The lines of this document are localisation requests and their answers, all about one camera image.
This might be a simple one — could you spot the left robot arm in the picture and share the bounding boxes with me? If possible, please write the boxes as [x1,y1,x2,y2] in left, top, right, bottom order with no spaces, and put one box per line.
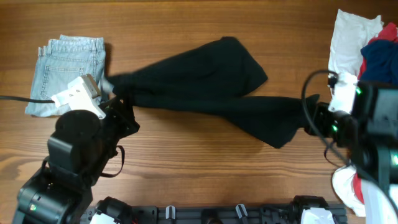
[12,97,140,223]

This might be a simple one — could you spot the white garment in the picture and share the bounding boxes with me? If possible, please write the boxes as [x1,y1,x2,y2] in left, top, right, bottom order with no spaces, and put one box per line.
[328,9,384,217]

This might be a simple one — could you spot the black shorts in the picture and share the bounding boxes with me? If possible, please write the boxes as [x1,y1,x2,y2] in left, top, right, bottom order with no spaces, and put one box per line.
[108,37,308,148]

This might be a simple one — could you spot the folded light blue jeans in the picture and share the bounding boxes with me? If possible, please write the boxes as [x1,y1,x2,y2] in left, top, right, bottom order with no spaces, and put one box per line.
[30,35,106,100]

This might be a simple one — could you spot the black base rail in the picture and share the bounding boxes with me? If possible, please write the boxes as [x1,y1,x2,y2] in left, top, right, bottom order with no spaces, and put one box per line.
[79,195,348,224]

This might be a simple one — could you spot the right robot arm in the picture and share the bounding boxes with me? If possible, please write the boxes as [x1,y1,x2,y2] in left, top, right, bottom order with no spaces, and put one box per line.
[302,82,397,223]

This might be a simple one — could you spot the navy blue garment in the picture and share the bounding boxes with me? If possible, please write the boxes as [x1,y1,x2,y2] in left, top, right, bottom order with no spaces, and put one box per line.
[359,40,397,85]

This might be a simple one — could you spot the right black cable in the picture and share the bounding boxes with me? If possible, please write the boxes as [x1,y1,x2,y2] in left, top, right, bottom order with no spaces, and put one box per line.
[300,69,398,215]

